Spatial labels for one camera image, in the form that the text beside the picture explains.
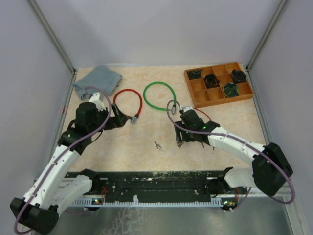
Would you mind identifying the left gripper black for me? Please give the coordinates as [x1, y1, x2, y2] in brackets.
[88, 103, 129, 135]

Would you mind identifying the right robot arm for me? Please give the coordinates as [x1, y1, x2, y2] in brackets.
[174, 107, 293, 197]

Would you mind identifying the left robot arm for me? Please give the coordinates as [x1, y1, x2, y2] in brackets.
[10, 101, 130, 235]

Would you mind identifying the small silver key bunch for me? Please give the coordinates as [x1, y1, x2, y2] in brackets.
[154, 141, 164, 152]

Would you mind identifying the wooden compartment tray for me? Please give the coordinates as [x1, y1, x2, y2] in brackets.
[184, 62, 254, 108]

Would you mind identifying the blue grey folded cloth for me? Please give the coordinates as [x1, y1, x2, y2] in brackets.
[73, 65, 122, 100]

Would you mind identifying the black orange rolled sock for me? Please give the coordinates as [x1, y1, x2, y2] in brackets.
[204, 74, 220, 89]

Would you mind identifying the green black rolled sock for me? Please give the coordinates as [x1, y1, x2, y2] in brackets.
[187, 69, 203, 80]

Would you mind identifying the rolled dark sock in tray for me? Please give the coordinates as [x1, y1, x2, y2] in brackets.
[222, 82, 239, 98]

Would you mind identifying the red translucent cable lock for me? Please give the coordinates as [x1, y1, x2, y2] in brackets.
[113, 88, 144, 125]

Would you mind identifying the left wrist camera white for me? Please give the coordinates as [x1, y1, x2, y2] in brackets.
[84, 93, 106, 111]

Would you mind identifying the green cable lock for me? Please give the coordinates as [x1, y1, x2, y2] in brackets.
[142, 81, 177, 112]

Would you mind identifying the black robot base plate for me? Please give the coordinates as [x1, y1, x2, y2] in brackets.
[87, 170, 247, 204]

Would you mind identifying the grey cable duct rail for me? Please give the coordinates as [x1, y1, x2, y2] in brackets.
[70, 197, 235, 208]

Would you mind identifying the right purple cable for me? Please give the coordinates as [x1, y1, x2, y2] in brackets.
[166, 99, 296, 204]

